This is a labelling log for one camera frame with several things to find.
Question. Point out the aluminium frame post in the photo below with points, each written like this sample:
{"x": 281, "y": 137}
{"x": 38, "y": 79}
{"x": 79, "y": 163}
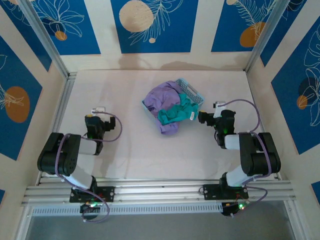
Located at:
{"x": 47, "y": 42}
{"x": 262, "y": 37}

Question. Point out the black controller board green light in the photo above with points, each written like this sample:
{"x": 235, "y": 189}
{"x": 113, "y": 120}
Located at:
{"x": 87, "y": 207}
{"x": 231, "y": 208}

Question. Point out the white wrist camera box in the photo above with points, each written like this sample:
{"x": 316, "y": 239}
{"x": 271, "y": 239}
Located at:
{"x": 217, "y": 103}
{"x": 98, "y": 110}

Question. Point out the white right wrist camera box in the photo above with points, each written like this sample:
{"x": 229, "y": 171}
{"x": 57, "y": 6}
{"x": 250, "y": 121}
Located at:
{"x": 217, "y": 103}

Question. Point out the purple t-shirt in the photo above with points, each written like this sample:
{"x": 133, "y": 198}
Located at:
{"x": 160, "y": 96}

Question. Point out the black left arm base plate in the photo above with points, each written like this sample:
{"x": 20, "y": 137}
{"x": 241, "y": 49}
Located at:
{"x": 107, "y": 193}

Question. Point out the teal t-shirt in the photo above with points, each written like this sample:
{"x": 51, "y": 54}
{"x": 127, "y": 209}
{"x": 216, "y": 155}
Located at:
{"x": 172, "y": 113}

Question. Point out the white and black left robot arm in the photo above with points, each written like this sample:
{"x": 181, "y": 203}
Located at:
{"x": 85, "y": 146}

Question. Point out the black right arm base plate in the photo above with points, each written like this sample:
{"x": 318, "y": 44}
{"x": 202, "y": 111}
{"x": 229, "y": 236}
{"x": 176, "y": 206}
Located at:
{"x": 211, "y": 192}

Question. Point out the light blue plastic basket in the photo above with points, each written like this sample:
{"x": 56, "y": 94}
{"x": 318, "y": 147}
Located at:
{"x": 192, "y": 93}

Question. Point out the aluminium mounting rail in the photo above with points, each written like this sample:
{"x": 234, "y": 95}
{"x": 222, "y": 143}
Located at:
{"x": 160, "y": 192}

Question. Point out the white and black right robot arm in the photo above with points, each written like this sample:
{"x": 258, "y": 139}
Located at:
{"x": 232, "y": 142}

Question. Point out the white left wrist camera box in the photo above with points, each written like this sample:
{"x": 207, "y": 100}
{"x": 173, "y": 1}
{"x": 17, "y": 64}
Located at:
{"x": 98, "y": 110}

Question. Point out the aluminium side rail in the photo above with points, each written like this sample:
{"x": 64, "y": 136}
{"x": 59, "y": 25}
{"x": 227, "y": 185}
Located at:
{"x": 66, "y": 92}

